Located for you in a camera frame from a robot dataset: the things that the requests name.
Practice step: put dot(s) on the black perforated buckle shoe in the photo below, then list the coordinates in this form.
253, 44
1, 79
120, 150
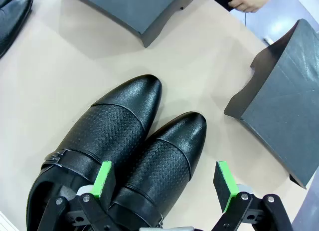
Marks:
172, 151
112, 121

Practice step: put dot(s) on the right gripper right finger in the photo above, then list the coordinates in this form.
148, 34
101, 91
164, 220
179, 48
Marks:
225, 181

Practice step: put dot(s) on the person's left hand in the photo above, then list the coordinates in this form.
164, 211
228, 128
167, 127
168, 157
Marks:
246, 2

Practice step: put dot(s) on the dark grey shoe stand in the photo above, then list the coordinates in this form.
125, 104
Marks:
286, 116
129, 9

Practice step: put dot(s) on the small white floor object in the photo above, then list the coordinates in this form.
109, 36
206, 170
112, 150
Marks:
269, 40

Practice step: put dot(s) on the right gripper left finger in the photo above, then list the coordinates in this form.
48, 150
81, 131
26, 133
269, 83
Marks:
101, 178

